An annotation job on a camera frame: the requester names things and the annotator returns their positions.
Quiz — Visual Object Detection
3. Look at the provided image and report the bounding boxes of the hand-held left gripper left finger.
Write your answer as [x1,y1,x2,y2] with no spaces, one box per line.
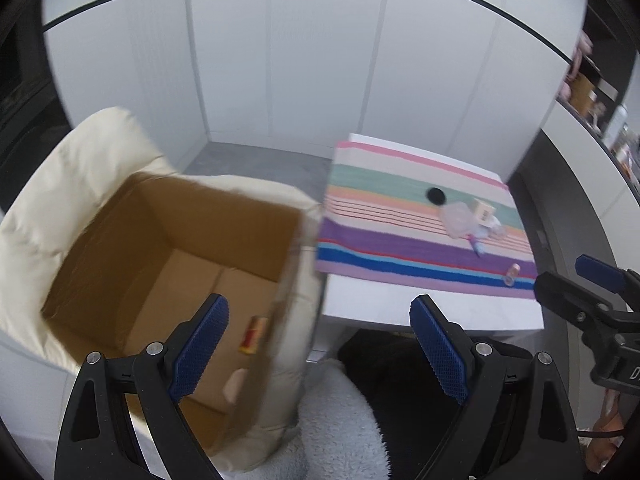
[54,294,231,480]

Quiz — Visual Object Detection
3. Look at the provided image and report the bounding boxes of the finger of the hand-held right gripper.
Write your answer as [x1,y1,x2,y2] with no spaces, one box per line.
[533,270,615,332]
[575,254,640,301]

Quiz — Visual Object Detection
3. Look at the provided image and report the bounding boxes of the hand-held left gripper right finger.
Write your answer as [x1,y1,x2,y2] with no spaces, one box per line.
[409,294,586,480]

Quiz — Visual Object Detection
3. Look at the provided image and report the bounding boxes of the brown cardboard box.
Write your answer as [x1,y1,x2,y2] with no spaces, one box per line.
[40,172,322,457]

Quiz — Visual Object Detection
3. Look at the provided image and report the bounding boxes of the clear plastic bag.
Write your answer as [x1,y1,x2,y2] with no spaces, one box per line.
[439,201,479,239]

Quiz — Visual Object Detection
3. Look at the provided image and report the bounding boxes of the person's right hand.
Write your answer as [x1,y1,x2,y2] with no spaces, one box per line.
[585,389,627,472]

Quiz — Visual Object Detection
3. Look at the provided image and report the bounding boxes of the white table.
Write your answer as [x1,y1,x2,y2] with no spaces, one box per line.
[319,132,546,332]

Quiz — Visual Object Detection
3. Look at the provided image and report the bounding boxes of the red and yellow packet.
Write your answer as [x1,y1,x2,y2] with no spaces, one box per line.
[238,314,266,355]

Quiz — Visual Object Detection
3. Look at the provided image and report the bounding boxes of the black pants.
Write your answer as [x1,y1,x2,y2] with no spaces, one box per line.
[337,329,483,480]

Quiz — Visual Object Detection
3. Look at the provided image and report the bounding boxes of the dark curved counter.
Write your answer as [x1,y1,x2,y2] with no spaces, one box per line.
[505,127,640,291]

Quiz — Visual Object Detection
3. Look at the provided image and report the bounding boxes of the small wooden box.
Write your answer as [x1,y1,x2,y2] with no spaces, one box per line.
[472,199,497,226]

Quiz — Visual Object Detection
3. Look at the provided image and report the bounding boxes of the striped colourful mat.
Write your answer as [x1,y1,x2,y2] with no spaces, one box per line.
[315,140,539,302]

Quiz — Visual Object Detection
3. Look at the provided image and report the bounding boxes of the cardboard box on shelf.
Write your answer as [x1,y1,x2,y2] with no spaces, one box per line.
[570,74,598,116]

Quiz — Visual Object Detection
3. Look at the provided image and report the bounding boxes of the cream padded armchair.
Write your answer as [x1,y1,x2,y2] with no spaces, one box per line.
[0,106,327,476]

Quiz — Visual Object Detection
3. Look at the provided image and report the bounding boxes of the black cabinet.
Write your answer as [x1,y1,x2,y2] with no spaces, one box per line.
[0,0,72,206]

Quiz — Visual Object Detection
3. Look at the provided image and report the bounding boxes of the black wall shelf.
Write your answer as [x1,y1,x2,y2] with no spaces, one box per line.
[564,2,640,186]

